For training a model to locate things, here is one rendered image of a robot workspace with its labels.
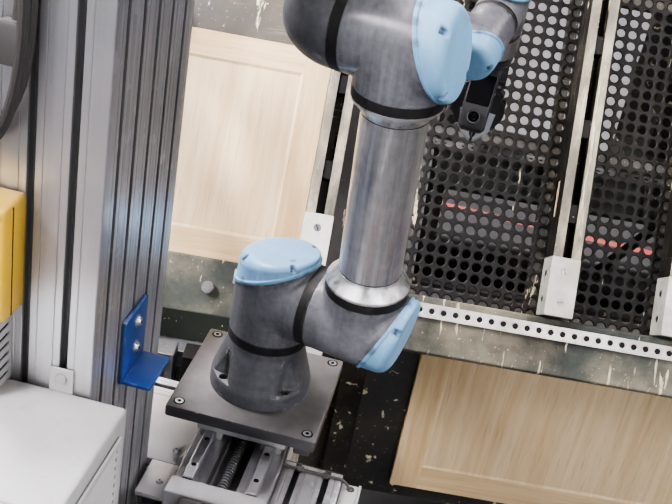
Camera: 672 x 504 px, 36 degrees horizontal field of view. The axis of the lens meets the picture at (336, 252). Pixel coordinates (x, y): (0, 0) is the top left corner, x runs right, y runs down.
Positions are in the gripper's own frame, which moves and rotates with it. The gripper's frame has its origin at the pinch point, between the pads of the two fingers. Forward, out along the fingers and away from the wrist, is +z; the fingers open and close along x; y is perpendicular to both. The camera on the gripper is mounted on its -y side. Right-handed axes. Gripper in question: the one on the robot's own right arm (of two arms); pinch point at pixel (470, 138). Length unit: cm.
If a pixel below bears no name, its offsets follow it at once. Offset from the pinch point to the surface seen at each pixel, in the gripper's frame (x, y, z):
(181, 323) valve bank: 49, -25, 48
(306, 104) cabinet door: 35.6, 22.1, 25.0
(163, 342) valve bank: 51, -31, 46
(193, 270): 49, -16, 41
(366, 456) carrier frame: 6, -17, 105
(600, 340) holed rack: -37, -5, 45
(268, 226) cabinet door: 37, -2, 39
